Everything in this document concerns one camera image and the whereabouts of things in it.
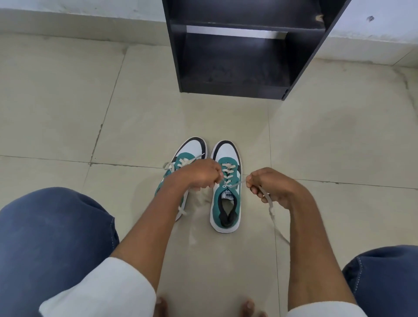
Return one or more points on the person's left hand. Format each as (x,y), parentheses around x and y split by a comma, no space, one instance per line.
(196,173)

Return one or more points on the person's right hand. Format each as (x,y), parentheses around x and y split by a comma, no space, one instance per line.
(272,183)

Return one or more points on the person's right fingers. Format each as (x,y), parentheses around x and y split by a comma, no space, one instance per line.
(258,189)

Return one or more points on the person's left fingers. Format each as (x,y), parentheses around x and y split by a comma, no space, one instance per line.
(214,182)

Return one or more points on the white shoelace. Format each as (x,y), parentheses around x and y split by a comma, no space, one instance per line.
(184,161)
(277,225)

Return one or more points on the person's right forearm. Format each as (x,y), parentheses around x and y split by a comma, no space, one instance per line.
(313,248)

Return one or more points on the person's left forearm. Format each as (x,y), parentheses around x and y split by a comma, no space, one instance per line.
(147,228)

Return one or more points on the green white sneaker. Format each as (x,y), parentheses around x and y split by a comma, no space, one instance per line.
(187,150)
(225,209)

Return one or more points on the person's right bare foot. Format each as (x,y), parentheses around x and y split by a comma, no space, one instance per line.
(250,308)

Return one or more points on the person's bare foot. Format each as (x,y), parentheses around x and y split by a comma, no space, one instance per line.
(250,308)
(162,307)

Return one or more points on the black wooden shelf unit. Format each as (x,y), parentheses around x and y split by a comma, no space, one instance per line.
(241,55)

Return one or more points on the person's left bare foot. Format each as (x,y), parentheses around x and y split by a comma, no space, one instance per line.
(162,307)

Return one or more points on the person's white right sleeve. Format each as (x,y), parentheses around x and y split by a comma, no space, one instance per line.
(323,310)

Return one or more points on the person's white sleeve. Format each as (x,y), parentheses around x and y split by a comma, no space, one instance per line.
(323,310)
(104,290)

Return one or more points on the person's white left sleeve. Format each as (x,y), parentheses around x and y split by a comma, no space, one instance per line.
(104,290)

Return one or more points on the person's right leg blue jeans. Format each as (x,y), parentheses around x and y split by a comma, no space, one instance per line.
(385,281)

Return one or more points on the person's leg blue jeans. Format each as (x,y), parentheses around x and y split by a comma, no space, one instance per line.
(52,241)
(385,281)

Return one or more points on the person's left leg blue jeans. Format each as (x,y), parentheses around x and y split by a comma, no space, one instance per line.
(52,241)

